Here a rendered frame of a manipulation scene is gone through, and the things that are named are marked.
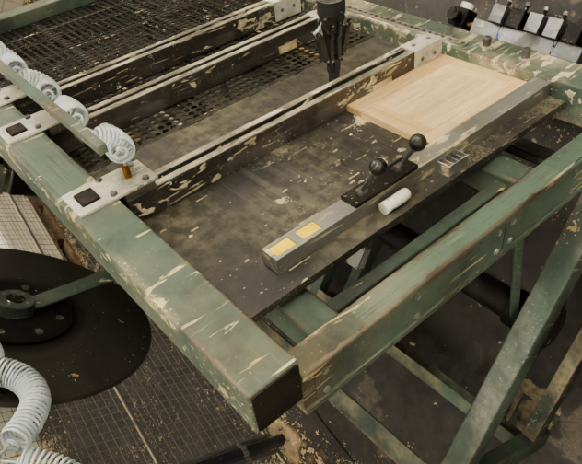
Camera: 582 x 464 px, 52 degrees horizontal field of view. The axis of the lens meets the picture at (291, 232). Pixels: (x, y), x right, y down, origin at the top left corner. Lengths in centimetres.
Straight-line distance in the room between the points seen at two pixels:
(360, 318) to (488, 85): 94
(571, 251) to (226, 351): 115
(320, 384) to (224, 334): 19
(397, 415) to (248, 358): 228
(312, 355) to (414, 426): 217
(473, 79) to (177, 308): 113
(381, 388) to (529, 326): 144
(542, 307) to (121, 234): 120
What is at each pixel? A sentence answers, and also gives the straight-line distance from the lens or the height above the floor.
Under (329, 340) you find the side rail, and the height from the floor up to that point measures 176.
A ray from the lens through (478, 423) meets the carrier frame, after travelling 204.
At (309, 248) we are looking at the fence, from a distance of 124.
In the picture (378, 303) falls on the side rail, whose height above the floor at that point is 166.
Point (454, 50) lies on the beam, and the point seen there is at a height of 90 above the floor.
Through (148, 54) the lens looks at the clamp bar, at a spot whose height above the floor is 146.
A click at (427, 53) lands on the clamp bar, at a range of 191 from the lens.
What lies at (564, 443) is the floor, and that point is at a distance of 283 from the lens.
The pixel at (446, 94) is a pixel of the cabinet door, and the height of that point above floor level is 105.
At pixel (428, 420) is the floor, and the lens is 310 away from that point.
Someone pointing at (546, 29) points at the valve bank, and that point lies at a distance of 199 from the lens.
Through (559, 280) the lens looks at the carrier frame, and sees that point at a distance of 186.
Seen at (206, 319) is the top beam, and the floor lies 191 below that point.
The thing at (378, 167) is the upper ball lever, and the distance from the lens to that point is 122.
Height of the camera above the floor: 254
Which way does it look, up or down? 46 degrees down
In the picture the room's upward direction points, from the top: 90 degrees counter-clockwise
